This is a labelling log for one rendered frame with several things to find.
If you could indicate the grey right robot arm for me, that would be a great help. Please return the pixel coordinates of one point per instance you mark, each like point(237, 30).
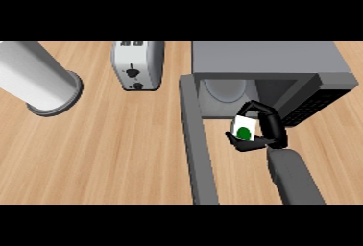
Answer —
point(294, 176)

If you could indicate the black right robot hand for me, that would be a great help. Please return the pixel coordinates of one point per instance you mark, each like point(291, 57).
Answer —
point(275, 128)

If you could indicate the silver toaster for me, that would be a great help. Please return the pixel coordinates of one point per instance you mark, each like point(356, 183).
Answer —
point(138, 65)

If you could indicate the grey microwave door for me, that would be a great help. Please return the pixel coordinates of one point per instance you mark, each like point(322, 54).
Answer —
point(198, 144)

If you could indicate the white milk carton green spot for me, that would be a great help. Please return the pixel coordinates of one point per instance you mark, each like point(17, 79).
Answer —
point(244, 128)

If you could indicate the grey microwave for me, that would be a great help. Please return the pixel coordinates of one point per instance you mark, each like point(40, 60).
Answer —
point(284, 72)

